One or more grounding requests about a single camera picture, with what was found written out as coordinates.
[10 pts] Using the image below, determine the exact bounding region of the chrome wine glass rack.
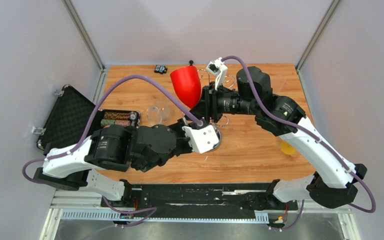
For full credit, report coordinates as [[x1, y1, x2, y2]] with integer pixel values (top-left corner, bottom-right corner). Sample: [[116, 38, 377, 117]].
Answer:
[[197, 69, 238, 152]]

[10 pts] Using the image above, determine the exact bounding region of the clear champagne flute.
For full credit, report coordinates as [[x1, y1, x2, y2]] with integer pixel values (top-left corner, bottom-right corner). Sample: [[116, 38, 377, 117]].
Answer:
[[270, 74, 286, 95]]

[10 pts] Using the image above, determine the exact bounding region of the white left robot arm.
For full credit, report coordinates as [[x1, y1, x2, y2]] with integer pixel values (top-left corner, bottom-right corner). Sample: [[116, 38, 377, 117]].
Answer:
[[33, 120, 192, 207]]

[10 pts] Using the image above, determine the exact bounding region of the red wine glass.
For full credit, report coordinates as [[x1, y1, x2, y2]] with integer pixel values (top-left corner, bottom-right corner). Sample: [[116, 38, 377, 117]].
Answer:
[[169, 65, 202, 109]]

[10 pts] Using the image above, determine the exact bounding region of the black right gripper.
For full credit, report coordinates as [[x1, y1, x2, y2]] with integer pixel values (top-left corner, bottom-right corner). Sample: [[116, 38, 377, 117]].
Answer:
[[184, 81, 258, 124]]

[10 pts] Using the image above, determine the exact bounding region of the yellow wine glass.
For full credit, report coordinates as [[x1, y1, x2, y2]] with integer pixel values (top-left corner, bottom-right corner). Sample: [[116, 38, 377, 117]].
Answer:
[[279, 140, 297, 155]]

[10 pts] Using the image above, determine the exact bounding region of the small black clip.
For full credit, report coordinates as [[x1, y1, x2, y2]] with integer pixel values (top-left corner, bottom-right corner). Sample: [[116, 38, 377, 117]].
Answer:
[[154, 64, 168, 75]]

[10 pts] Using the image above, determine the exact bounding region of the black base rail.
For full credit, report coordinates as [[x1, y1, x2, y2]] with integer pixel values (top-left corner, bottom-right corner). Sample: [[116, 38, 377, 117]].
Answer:
[[109, 182, 298, 219]]

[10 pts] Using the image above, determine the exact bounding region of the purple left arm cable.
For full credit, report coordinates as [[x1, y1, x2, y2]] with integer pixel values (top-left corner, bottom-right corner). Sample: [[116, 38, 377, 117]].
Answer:
[[21, 74, 205, 240]]

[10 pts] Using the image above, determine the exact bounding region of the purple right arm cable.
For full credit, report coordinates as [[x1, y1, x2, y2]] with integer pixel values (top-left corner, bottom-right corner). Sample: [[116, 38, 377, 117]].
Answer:
[[221, 55, 377, 232]]

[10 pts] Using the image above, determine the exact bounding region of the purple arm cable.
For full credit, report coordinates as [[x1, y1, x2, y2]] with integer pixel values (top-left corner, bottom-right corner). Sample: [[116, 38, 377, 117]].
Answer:
[[21, 74, 205, 240], [221, 55, 377, 232]]

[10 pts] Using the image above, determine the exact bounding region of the clear wine glass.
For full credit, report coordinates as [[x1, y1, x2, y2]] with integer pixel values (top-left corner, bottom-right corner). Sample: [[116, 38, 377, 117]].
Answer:
[[146, 106, 162, 126]]

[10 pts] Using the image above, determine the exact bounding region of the black poker chip case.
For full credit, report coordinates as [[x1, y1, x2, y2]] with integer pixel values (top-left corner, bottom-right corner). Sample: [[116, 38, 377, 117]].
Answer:
[[36, 84, 141, 152]]

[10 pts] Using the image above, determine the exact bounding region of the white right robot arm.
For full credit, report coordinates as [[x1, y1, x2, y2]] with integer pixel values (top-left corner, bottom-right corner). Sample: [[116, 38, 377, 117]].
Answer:
[[192, 63, 367, 209]]

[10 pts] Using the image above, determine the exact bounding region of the clear ribbed goblet glass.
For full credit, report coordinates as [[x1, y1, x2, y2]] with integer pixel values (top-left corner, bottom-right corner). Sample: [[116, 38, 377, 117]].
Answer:
[[154, 99, 170, 123]]

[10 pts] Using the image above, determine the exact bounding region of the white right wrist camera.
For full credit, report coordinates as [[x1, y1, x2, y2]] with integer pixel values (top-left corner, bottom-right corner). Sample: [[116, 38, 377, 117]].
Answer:
[[206, 57, 228, 91]]

